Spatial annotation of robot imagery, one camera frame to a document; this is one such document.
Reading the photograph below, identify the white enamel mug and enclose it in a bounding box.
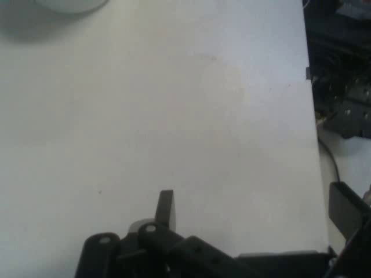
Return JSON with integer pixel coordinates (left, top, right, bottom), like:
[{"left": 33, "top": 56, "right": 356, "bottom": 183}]
[{"left": 31, "top": 0, "right": 110, "bottom": 14}]

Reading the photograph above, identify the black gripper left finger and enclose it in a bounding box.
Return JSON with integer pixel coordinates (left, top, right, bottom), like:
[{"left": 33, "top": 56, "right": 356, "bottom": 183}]
[{"left": 74, "top": 189, "right": 241, "bottom": 278}]

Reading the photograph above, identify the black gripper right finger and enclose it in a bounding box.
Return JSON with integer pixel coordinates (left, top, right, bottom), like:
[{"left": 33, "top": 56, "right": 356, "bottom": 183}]
[{"left": 324, "top": 181, "right": 371, "bottom": 278}]

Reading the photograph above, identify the black equipment clutter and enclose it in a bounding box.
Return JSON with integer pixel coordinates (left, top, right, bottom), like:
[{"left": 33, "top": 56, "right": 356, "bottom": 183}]
[{"left": 303, "top": 0, "right": 371, "bottom": 140}]

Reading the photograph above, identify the thin black floor cable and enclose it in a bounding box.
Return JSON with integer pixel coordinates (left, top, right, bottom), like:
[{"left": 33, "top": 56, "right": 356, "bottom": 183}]
[{"left": 317, "top": 136, "right": 342, "bottom": 184}]

